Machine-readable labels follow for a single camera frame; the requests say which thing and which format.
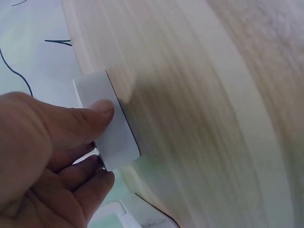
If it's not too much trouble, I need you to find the person's left hand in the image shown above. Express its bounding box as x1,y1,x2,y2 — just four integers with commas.
0,92,116,228

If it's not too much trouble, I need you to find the white rounded card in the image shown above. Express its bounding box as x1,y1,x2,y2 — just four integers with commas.
72,69,141,171

